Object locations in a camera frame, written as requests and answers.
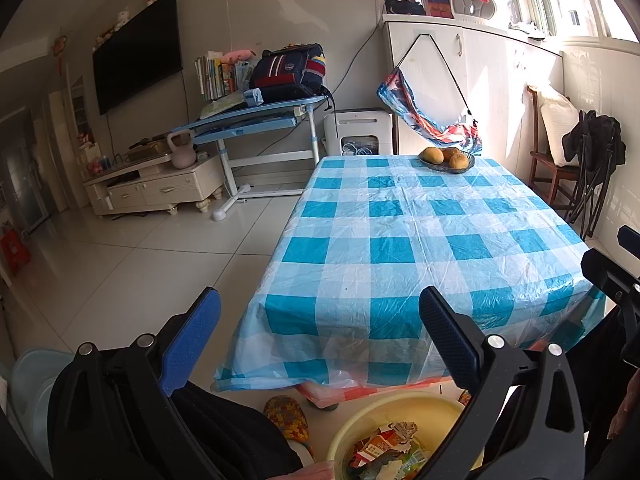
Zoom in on pink kettlebell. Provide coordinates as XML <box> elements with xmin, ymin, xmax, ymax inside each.
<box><xmin>166</xmin><ymin>130</ymin><xmax>197</xmax><ymax>169</ymax></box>

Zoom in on wooden chair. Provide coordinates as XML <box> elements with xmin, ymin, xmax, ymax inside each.
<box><xmin>526</xmin><ymin>85</ymin><xmax>581</xmax><ymax>206</ymax></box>

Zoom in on red snack bag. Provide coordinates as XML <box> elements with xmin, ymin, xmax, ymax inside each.
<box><xmin>350</xmin><ymin>432</ymin><xmax>401</xmax><ymax>468</ymax></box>

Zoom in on light blue plastic stool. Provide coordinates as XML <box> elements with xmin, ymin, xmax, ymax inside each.
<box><xmin>7</xmin><ymin>349</ymin><xmax>76</xmax><ymax>461</ymax></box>

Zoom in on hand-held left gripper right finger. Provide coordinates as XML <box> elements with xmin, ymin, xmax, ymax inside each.
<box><xmin>419</xmin><ymin>285</ymin><xmax>586</xmax><ymax>480</ymax></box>

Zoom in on pink plastic bag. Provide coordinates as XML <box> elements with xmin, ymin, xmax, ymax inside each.
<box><xmin>297</xmin><ymin>380</ymin><xmax>361</xmax><ymax>411</ymax></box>

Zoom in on black bag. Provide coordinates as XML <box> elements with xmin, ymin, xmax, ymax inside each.
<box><xmin>384</xmin><ymin>0</ymin><xmax>426</xmax><ymax>17</ymax></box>

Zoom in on person's black pants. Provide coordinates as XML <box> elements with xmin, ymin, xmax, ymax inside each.
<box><xmin>172</xmin><ymin>385</ymin><xmax>306</xmax><ymax>480</ymax></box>

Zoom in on dark fruit bowl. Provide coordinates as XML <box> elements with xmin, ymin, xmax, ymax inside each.
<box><xmin>417</xmin><ymin>149</ymin><xmax>476</xmax><ymax>173</ymax></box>

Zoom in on black wall television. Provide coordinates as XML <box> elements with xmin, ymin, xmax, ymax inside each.
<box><xmin>91</xmin><ymin>0</ymin><xmax>183</xmax><ymax>116</ymax></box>

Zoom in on colourful hanging bag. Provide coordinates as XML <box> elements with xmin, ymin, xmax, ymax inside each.
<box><xmin>376</xmin><ymin>69</ymin><xmax>483</xmax><ymax>155</ymax></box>

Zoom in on white air purifier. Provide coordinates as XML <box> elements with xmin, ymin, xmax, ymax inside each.
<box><xmin>322</xmin><ymin>107</ymin><xmax>393</xmax><ymax>157</ymax></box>

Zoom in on white cushion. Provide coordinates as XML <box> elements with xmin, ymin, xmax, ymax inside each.
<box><xmin>540</xmin><ymin>91</ymin><xmax>581</xmax><ymax>167</ymax></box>

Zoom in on red box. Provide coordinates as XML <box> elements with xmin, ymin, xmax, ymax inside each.
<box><xmin>422</xmin><ymin>0</ymin><xmax>455</xmax><ymax>20</ymax></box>

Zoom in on row of books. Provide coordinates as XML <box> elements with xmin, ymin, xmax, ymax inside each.
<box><xmin>195</xmin><ymin>50</ymin><xmax>253</xmax><ymax>102</ymax></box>

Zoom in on red plastic stool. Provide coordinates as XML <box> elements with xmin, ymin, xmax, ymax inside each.
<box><xmin>0</xmin><ymin>230</ymin><xmax>32</xmax><ymax>277</ymax></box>

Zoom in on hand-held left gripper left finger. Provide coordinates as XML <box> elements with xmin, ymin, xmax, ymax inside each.
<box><xmin>27</xmin><ymin>287</ymin><xmax>226</xmax><ymax>480</ymax></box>

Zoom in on blue study desk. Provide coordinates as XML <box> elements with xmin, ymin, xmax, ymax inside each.
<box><xmin>172</xmin><ymin>94</ymin><xmax>333</xmax><ymax>223</ymax></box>

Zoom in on black folding chair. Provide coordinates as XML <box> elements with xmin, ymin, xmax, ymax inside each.
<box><xmin>561</xmin><ymin>110</ymin><xmax>627</xmax><ymax>240</ymax></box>

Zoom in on person's right hand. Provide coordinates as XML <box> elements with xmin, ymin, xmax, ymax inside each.
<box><xmin>606</xmin><ymin>374</ymin><xmax>640</xmax><ymax>442</ymax></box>

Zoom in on yellow plastic basin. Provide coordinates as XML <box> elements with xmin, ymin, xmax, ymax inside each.
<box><xmin>327</xmin><ymin>392</ymin><xmax>483</xmax><ymax>480</ymax></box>

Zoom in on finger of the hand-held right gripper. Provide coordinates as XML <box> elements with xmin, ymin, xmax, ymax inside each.
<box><xmin>581</xmin><ymin>247</ymin><xmax>640</xmax><ymax>311</ymax></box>
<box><xmin>617</xmin><ymin>225</ymin><xmax>640</xmax><ymax>253</ymax></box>

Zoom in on brown tray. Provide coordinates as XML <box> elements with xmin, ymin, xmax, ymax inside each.
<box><xmin>125</xmin><ymin>139</ymin><xmax>171</xmax><ymax>158</ymax></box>

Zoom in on cream television cabinet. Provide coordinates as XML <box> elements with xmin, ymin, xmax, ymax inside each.
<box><xmin>82</xmin><ymin>152</ymin><xmax>226</xmax><ymax>217</ymax></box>

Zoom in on dark blue backpack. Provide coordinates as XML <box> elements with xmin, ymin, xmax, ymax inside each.
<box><xmin>248</xmin><ymin>43</ymin><xmax>333</xmax><ymax>103</ymax></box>

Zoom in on blue checked tablecloth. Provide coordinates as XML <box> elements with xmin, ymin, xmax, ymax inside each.
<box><xmin>212</xmin><ymin>154</ymin><xmax>608</xmax><ymax>393</ymax></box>

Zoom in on window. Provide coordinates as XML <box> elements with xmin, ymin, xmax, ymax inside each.
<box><xmin>480</xmin><ymin>0</ymin><xmax>640</xmax><ymax>43</ymax></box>

